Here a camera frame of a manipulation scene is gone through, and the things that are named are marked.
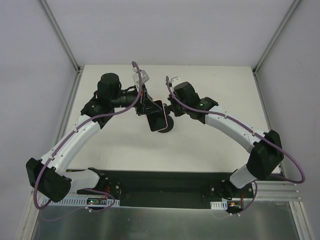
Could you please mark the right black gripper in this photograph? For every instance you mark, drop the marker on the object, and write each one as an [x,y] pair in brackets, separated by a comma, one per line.
[173,105]

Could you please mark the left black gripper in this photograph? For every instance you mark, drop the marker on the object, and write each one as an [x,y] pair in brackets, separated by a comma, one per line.
[142,103]

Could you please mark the black phone stand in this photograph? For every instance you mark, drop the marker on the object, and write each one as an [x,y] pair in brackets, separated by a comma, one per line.
[165,121]

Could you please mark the black phone pink case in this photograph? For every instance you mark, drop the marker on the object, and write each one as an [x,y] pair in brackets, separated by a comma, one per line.
[152,119]

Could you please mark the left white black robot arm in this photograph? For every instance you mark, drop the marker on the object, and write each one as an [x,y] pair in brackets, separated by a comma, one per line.
[49,175]

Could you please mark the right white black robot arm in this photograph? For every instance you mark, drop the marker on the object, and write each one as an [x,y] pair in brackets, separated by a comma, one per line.
[263,147]

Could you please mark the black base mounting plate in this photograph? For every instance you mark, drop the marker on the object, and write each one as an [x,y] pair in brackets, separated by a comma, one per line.
[160,189]

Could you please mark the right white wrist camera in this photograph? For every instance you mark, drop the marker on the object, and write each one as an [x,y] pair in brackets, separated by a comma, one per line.
[174,81]

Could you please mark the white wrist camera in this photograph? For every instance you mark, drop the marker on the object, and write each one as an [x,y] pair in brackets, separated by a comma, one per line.
[144,78]
[174,81]

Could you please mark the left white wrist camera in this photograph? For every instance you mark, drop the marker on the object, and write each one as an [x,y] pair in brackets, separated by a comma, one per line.
[144,78]

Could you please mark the right white cable duct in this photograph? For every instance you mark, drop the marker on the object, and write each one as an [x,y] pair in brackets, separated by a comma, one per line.
[219,205]

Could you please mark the white cable duct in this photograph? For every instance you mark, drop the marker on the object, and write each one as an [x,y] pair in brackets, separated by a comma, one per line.
[86,201]
[219,205]

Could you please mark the left white cable duct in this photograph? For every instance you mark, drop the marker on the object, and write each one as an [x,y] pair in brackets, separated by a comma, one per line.
[86,201]

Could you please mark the aluminium rail right front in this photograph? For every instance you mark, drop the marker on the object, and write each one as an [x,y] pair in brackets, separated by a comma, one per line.
[281,191]

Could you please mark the left aluminium frame post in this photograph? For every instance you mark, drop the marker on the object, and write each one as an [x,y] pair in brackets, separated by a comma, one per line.
[59,34]

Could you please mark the aluminium frame post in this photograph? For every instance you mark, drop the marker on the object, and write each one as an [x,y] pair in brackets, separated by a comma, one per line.
[59,34]
[293,7]

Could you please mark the right aluminium frame post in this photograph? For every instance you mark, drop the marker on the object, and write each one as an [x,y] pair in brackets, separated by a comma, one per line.
[293,7]

